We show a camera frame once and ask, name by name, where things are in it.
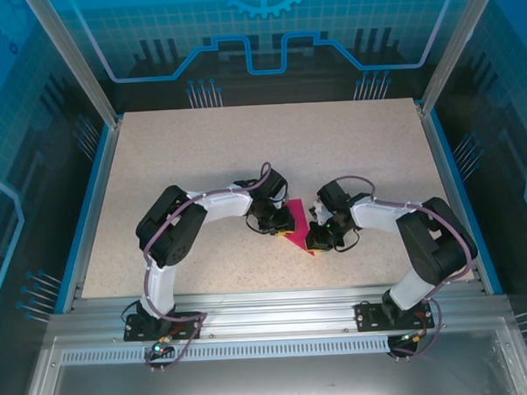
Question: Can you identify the pink paper sheet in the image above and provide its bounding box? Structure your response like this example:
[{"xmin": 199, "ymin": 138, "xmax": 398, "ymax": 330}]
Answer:
[{"xmin": 281, "ymin": 197, "xmax": 320, "ymax": 260}]

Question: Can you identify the shiny metal sheet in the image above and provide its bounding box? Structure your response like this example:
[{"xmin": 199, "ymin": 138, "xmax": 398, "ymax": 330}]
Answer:
[{"xmin": 15, "ymin": 315, "xmax": 527, "ymax": 395}]

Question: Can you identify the blue table edge strip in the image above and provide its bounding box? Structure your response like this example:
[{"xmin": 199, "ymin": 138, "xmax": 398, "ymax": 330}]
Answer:
[
  {"xmin": 429, "ymin": 106, "xmax": 506, "ymax": 298},
  {"xmin": 52, "ymin": 122, "xmax": 121, "ymax": 315}
]

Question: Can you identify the blue printed side panel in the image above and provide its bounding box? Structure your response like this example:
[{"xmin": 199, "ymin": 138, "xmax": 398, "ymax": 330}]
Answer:
[
  {"xmin": 429, "ymin": 0, "xmax": 527, "ymax": 395},
  {"xmin": 0, "ymin": 0, "xmax": 124, "ymax": 395}
]

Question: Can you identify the dark printed panel with gear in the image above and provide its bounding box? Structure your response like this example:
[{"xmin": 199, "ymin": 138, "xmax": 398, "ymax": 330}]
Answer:
[{"xmin": 24, "ymin": 0, "xmax": 512, "ymax": 118}]

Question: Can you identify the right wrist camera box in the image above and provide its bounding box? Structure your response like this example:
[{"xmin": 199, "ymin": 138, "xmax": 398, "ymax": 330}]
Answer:
[{"xmin": 309, "ymin": 198, "xmax": 329, "ymax": 226}]

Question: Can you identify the wide aluminium base rail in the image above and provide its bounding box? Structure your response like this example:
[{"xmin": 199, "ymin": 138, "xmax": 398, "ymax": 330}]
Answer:
[{"xmin": 46, "ymin": 278, "xmax": 513, "ymax": 348}]

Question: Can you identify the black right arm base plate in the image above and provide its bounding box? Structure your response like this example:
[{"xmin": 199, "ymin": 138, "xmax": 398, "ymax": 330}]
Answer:
[{"xmin": 354, "ymin": 298, "xmax": 436, "ymax": 333}]

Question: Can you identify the slotted grey cable duct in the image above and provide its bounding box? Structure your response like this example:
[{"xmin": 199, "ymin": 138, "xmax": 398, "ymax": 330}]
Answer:
[{"xmin": 59, "ymin": 332, "xmax": 489, "ymax": 368}]

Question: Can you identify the cable connector with LED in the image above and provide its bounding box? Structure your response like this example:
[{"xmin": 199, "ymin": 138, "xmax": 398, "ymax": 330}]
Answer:
[
  {"xmin": 399, "ymin": 329, "xmax": 428, "ymax": 345},
  {"xmin": 149, "ymin": 339, "xmax": 175, "ymax": 360}
]

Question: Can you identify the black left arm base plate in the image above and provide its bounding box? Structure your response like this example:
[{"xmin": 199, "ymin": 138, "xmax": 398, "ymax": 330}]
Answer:
[{"xmin": 121, "ymin": 308, "xmax": 207, "ymax": 343}]

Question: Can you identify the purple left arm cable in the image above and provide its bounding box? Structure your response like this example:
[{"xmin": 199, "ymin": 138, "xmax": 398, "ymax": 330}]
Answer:
[{"xmin": 137, "ymin": 163, "xmax": 210, "ymax": 374}]

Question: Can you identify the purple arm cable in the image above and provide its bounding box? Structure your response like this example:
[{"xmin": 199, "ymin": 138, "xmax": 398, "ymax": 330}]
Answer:
[
  {"xmin": 334, "ymin": 170, "xmax": 482, "ymax": 364},
  {"xmin": 137, "ymin": 163, "xmax": 210, "ymax": 374}
]

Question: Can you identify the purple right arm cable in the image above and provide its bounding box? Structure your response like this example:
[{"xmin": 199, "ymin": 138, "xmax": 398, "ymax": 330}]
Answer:
[{"xmin": 334, "ymin": 170, "xmax": 482, "ymax": 364}]

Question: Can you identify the aluminium side rail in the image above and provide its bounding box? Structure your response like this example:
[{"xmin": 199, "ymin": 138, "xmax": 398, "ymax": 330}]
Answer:
[
  {"xmin": 416, "ymin": 98, "xmax": 492, "ymax": 299},
  {"xmin": 62, "ymin": 114, "xmax": 134, "ymax": 315}
]

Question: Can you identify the aluminium frame post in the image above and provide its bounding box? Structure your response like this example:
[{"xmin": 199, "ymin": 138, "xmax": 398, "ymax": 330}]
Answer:
[
  {"xmin": 23, "ymin": 0, "xmax": 124, "ymax": 133},
  {"xmin": 414, "ymin": 0, "xmax": 512, "ymax": 115}
]

